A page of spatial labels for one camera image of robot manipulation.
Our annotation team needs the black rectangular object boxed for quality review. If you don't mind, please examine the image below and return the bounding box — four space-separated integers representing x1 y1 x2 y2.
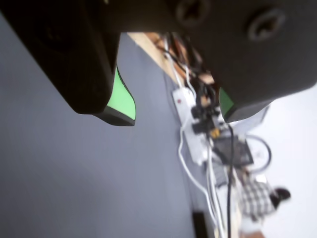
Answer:
192 211 211 238

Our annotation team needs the light wooden strip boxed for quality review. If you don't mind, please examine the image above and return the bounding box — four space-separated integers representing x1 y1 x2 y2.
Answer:
127 31 215 86

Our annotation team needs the looped black cable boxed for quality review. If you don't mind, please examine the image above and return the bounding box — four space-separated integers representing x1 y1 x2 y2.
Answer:
246 134 272 173

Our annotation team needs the black flat electronic device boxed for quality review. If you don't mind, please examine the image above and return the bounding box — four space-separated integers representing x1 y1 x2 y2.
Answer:
212 138 255 167

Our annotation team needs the thin white cable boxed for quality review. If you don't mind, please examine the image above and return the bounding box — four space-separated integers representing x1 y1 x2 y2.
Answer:
207 138 227 238
177 119 218 238

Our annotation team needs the small black rounded object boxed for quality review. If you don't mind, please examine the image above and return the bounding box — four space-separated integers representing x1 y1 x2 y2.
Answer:
269 187 292 207

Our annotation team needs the white power strip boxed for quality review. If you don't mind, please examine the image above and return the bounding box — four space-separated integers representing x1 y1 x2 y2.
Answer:
171 87 211 166

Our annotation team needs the black plug cluster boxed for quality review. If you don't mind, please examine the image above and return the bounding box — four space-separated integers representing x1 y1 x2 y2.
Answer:
190 104 221 134

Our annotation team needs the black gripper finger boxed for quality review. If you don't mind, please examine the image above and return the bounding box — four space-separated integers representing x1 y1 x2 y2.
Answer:
0 0 137 127
118 0 317 123

